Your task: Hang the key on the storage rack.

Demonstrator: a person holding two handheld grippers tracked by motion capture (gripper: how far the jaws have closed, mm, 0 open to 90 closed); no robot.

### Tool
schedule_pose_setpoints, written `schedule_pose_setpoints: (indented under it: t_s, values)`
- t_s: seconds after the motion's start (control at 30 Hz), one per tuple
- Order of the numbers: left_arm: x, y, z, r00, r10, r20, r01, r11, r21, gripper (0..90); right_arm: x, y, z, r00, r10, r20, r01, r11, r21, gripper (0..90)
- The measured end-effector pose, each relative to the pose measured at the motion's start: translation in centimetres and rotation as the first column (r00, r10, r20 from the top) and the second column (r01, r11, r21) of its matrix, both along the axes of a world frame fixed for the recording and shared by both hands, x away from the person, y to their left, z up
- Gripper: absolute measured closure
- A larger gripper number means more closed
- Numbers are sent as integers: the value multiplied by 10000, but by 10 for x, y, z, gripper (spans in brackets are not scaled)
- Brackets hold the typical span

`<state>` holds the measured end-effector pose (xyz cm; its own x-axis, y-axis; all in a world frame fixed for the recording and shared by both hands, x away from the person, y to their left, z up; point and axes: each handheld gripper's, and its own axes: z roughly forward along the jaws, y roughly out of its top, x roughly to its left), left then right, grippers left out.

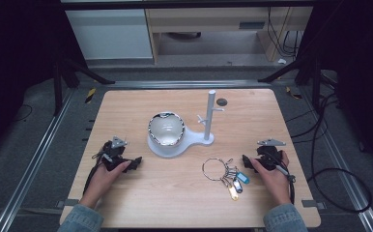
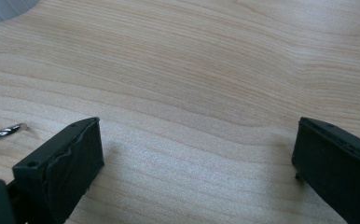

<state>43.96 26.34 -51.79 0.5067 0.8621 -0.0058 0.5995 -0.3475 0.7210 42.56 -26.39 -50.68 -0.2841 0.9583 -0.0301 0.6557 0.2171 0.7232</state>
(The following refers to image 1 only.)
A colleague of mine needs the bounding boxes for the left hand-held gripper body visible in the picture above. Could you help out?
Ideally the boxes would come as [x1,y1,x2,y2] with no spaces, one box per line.
[100,135,134,172]

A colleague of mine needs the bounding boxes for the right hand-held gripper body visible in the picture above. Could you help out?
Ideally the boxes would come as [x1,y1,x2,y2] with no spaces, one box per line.
[254,138,287,172]

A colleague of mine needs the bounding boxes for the person's left hand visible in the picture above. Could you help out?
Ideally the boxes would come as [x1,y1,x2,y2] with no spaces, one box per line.
[78,159,132,210]

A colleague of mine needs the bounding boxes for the person's right hand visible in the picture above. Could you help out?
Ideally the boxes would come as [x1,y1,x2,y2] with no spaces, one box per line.
[249,150,293,207]

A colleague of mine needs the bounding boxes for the blue key tag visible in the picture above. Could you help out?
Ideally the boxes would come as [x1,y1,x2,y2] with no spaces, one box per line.
[235,171,251,186]

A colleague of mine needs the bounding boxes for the small metal clasps bunch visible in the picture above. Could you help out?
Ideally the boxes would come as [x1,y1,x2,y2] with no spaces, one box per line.
[220,157,241,189]

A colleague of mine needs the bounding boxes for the yellow key tag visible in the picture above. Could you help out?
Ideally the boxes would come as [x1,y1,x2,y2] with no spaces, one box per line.
[227,185,241,202]

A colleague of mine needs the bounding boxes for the shiny silver metal bowl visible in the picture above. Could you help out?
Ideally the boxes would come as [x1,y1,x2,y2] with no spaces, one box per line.
[147,110,187,148]

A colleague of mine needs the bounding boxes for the white hook stand with base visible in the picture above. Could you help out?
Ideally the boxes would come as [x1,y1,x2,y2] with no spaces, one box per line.
[146,89,226,160]

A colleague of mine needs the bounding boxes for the yellow black tape strip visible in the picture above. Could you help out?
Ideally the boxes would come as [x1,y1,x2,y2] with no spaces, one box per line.
[84,87,98,105]
[285,85,303,101]

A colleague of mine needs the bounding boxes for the black tripod stand legs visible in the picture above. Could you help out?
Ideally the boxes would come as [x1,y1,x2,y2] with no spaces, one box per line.
[257,53,326,112]
[51,56,117,118]

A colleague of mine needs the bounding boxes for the white cabinet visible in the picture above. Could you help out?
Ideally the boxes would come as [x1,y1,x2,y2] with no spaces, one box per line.
[64,8,154,61]

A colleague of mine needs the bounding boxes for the light wooden desk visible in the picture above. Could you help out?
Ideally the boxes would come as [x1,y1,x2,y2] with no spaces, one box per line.
[144,6,314,63]

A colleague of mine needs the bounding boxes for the left hand-held gripper black cable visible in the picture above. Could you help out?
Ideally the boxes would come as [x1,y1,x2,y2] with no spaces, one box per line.
[82,148,113,196]

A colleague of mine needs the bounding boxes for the hand-held gripper black cable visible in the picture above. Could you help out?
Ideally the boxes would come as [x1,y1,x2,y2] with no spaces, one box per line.
[265,151,297,205]
[82,148,113,196]

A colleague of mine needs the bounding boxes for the right hand-held gripper black cable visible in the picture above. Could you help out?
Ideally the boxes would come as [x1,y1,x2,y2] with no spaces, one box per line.
[265,151,297,205]

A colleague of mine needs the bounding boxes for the large metal key ring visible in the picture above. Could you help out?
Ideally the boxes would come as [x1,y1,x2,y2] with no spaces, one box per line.
[201,157,230,182]

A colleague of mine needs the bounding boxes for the looped black floor cable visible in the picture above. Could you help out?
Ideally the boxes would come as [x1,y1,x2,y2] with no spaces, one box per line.
[309,92,373,214]

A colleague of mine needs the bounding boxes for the grey metal table bracket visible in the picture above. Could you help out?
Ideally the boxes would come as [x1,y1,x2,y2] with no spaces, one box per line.
[301,199,327,211]
[55,198,80,210]

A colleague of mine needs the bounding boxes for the aluminium floor rail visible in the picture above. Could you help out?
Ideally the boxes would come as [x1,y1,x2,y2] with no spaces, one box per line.
[0,89,76,232]
[299,86,373,232]

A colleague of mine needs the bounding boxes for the thin black floor cable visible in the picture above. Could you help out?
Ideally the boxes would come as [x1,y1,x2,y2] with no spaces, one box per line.
[13,102,34,123]

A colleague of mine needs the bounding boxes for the black cables under desk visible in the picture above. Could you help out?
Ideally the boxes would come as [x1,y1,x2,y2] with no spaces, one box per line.
[266,7,305,60]

